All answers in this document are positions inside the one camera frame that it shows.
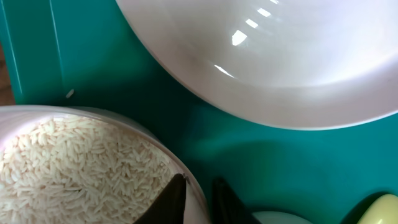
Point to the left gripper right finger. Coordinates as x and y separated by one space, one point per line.
227 208

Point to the pale green bowl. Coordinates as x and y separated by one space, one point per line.
271 217

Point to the teal plastic tray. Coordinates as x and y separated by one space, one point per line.
83 53

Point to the yellow plastic spoon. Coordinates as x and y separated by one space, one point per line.
382 211

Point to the pink plate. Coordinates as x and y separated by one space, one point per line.
297 64

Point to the white rice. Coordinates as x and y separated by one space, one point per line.
76 169

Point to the pink bowl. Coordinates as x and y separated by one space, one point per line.
18 119

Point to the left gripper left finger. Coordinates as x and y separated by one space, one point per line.
169 206

